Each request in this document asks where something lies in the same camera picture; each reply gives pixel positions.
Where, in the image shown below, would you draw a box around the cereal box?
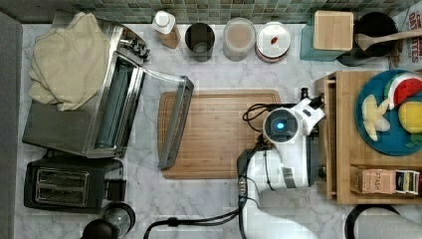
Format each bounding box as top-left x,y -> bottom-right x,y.
390,0 -> 422,72

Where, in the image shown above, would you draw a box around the teal canister with wooden lid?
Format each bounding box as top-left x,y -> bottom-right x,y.
300,10 -> 354,62

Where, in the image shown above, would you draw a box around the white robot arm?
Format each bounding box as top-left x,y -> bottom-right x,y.
237,88 -> 324,239

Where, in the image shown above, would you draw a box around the yellow toy fruit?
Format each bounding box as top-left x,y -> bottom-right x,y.
398,102 -> 422,133

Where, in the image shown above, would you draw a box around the wooden cutting board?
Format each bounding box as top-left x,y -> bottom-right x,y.
162,90 -> 281,180

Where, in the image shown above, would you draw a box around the glass pepper grinder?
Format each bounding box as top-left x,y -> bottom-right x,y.
80,202 -> 135,239

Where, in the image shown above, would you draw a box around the stainless steel toaster oven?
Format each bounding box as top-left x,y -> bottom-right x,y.
23,16 -> 194,169

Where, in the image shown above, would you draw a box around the green toy fruit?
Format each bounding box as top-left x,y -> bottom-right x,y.
405,133 -> 422,147

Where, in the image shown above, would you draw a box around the Stash tea box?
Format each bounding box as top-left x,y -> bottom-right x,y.
350,166 -> 396,194

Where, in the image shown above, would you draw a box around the white lidded container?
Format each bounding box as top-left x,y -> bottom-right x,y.
255,22 -> 292,63

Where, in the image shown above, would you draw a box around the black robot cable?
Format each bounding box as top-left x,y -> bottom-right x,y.
142,103 -> 297,239

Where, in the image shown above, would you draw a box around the beige cloth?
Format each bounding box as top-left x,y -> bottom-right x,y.
28,12 -> 109,111

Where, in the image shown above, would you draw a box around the black utensil holder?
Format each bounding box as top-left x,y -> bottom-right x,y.
336,12 -> 398,67

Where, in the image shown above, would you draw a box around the white cap bottle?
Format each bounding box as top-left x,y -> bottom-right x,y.
152,10 -> 180,49

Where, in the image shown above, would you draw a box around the toy banana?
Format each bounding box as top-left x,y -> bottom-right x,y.
361,95 -> 390,141

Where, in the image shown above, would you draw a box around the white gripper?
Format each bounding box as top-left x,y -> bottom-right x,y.
293,88 -> 325,135

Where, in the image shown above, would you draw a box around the black two-slot toaster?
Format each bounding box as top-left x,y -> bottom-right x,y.
24,155 -> 126,214

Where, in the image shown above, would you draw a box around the toy watermelon slice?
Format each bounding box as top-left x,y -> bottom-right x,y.
384,73 -> 422,110

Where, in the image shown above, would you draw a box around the clear jar with brown powder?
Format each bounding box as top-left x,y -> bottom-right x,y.
223,18 -> 256,62

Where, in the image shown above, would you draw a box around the blue plate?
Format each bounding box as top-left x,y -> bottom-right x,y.
354,70 -> 421,156

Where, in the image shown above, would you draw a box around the wooden spoon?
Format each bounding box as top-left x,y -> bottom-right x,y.
355,28 -> 422,51

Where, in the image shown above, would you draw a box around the tea bag packets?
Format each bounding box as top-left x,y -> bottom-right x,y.
395,170 -> 420,195

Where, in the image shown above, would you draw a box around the black bowl with paper towel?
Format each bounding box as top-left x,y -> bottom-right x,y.
344,204 -> 422,239

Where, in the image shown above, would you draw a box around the wooden drawer cabinet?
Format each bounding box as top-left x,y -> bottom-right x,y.
333,71 -> 421,205

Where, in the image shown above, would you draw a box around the dark metal cup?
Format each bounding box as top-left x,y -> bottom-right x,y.
185,23 -> 215,62

